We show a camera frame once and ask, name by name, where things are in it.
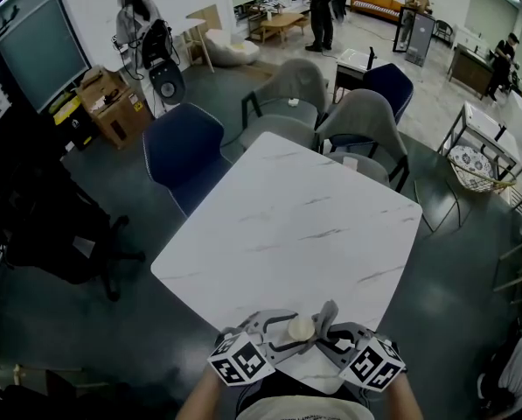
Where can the small white adapter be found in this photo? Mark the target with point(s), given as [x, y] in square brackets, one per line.
[293, 102]

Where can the frosted glass panel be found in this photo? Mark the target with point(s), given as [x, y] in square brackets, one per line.
[42, 55]

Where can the black backpack rig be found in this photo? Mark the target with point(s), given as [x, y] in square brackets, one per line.
[157, 44]

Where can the grey cloth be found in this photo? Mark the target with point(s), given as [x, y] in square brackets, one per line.
[326, 317]

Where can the white beanbag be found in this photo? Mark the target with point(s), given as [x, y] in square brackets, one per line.
[230, 51]

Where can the light wooden board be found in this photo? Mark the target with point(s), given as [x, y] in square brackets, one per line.
[208, 16]

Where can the brown wooden cabinet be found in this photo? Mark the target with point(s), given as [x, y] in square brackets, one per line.
[470, 70]

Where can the black faucet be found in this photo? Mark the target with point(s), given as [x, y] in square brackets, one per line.
[371, 57]
[500, 131]

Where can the black metal frame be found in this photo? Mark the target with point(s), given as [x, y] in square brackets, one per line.
[396, 29]

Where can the grey upholstered chair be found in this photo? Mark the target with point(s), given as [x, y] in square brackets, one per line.
[295, 81]
[365, 121]

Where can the orange sofa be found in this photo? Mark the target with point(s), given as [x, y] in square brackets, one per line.
[376, 4]

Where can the dark rattan chair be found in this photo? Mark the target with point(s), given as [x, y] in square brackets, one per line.
[443, 31]

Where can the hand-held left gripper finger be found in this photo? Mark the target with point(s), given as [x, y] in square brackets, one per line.
[287, 353]
[260, 317]

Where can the brown cardboard box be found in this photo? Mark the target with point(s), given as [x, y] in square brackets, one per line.
[116, 112]

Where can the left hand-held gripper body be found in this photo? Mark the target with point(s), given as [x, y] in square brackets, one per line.
[243, 359]

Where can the dark blue chair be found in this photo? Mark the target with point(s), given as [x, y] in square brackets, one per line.
[184, 147]
[391, 86]

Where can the wooden coffee table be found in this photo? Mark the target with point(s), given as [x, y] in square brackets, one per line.
[282, 19]

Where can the person's dark trousers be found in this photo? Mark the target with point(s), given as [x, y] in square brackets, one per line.
[260, 392]

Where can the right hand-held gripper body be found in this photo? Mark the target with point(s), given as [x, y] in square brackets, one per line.
[372, 366]

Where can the yellow and black bin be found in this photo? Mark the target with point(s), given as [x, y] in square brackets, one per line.
[74, 121]

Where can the small white box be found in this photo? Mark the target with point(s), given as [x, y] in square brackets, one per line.
[350, 163]

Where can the person's white printed t-shirt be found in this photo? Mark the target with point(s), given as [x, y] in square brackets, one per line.
[304, 411]

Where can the person's right forearm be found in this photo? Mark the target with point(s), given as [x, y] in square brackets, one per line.
[402, 398]

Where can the white desk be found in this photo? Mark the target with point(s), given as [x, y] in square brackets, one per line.
[190, 23]

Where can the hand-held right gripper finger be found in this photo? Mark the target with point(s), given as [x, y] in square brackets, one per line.
[336, 354]
[348, 330]

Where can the person's left forearm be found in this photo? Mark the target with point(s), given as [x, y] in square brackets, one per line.
[199, 396]

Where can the grey glass door cabinet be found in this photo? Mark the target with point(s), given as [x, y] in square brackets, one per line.
[420, 39]

